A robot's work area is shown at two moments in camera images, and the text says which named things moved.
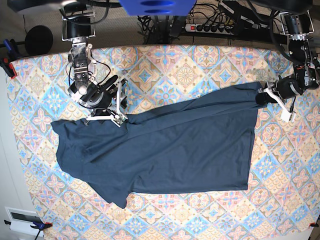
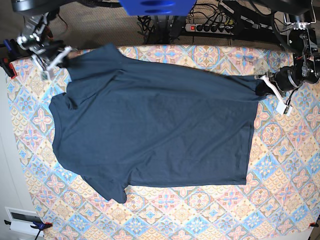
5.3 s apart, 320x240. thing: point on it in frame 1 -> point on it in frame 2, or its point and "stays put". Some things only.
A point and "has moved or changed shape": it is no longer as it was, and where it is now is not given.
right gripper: (287, 88) -> (284, 79)
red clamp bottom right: (313, 224) stays put
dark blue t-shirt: (204, 143) has moved or changed shape
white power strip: (209, 28) stays put
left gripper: (103, 96) -> (49, 55)
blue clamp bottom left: (41, 226) stays put
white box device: (21, 220) stays put
